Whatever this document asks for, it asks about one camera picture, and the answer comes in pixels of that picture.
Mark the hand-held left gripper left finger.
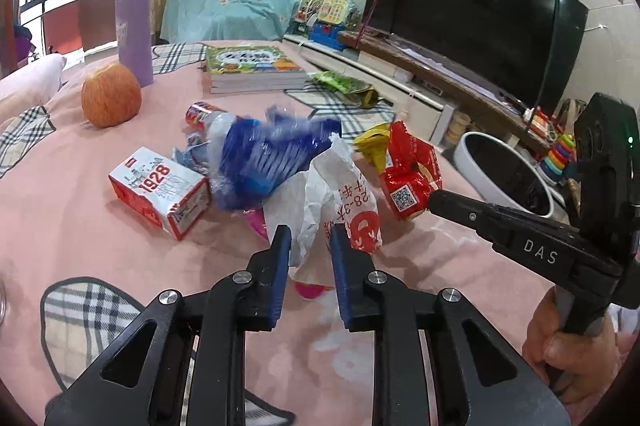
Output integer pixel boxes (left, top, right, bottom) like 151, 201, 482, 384
44, 224, 293, 426

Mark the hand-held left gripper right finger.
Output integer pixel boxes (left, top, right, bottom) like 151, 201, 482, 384
329, 223, 572, 426

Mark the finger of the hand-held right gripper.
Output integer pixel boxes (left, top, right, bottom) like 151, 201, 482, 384
428, 189, 623, 293

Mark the white round trash bin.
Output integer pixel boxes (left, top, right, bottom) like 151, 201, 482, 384
454, 131, 567, 221

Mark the white plastic bag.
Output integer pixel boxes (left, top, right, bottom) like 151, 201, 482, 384
262, 133, 385, 283

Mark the red snack packet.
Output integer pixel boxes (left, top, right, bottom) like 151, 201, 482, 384
378, 121, 444, 221

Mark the person's right hand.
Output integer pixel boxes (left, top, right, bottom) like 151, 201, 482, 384
521, 285, 625, 405

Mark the pink plastic wrapper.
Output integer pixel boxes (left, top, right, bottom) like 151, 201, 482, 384
244, 210, 335, 302

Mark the small colourful toy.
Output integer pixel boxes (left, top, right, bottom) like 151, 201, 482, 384
522, 106, 561, 142

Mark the beige tape roll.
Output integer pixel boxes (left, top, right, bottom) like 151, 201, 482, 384
446, 111, 472, 145

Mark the blue crumpled plastic wrapper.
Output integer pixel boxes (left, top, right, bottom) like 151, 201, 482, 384
207, 105, 342, 211

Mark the yellow snack wrapper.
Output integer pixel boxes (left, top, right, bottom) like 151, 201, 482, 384
353, 123, 392, 172

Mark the white red carton box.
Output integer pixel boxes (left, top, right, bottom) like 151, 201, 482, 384
108, 146, 211, 241

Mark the wooden television stand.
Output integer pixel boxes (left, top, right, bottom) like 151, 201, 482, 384
337, 28, 551, 157

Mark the red candy tube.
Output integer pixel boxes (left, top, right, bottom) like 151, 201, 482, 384
186, 101, 234, 133

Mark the green snack packet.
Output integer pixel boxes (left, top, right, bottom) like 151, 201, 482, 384
312, 70, 379, 108

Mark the pink blanket with plaid patches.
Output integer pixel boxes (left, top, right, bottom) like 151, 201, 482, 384
0, 38, 621, 426

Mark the black flat television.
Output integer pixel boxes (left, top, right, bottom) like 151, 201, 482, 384
361, 0, 590, 116

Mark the colourful toy cash register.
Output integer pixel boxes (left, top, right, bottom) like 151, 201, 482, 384
287, 0, 362, 52

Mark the armchair with teal cover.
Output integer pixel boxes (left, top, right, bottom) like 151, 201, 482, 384
159, 0, 302, 44

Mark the purple water bottle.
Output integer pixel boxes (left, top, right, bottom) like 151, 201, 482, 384
116, 0, 154, 88

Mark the white pillow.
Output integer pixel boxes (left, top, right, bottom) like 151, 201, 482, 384
0, 53, 68, 119

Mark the purple cloth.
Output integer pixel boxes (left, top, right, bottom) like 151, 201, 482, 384
14, 23, 39, 62

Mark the rainbow ring stacking toy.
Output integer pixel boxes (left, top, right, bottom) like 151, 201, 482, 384
539, 133, 579, 187

